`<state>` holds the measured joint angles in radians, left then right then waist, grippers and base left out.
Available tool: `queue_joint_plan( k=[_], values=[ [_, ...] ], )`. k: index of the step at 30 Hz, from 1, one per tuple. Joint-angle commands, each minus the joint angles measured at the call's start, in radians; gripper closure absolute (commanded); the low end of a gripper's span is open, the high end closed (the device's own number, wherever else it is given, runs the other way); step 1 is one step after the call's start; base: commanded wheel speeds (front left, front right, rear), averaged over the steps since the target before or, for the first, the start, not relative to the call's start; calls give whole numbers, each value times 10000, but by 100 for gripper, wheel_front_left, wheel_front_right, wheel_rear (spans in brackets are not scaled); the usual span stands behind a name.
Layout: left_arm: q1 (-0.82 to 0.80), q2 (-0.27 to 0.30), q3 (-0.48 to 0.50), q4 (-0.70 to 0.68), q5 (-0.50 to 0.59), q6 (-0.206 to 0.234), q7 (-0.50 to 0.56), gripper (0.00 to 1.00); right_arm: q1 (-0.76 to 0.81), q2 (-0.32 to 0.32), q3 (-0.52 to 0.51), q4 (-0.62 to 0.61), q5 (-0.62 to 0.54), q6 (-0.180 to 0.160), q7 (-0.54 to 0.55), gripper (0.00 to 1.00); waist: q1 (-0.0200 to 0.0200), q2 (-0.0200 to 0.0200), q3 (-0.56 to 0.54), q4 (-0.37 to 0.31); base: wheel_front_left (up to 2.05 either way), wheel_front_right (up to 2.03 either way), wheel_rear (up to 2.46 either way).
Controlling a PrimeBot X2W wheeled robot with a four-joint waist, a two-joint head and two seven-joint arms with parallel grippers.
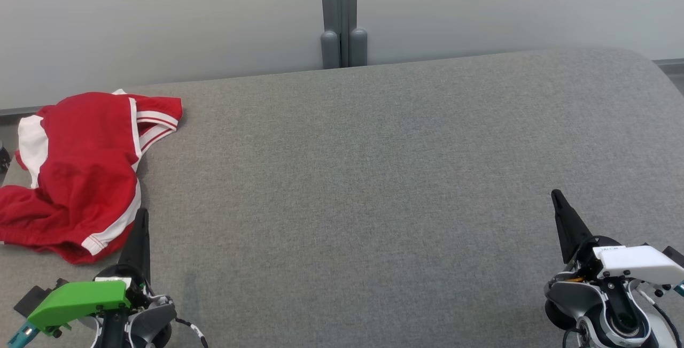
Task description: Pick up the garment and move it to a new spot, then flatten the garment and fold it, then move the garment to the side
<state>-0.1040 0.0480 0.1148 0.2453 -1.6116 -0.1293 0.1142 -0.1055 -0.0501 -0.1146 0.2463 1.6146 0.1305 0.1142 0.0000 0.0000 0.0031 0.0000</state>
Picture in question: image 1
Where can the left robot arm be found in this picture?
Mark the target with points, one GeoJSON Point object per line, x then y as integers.
{"type": "Point", "coordinates": [155, 316]}

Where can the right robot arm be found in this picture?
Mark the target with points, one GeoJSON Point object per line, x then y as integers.
{"type": "Point", "coordinates": [566, 294]}

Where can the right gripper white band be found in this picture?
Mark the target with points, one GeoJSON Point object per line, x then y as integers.
{"type": "Point", "coordinates": [636, 262]}

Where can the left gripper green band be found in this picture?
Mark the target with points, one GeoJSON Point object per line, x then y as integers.
{"type": "Point", "coordinates": [80, 300]}

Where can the black caster wheel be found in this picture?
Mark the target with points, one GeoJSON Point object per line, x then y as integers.
{"type": "Point", "coordinates": [4, 160]}

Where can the red white basketball jersey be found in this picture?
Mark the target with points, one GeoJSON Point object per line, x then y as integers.
{"type": "Point", "coordinates": [155, 110]}

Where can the grey metal partition post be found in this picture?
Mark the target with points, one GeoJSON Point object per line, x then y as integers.
{"type": "Point", "coordinates": [339, 6]}

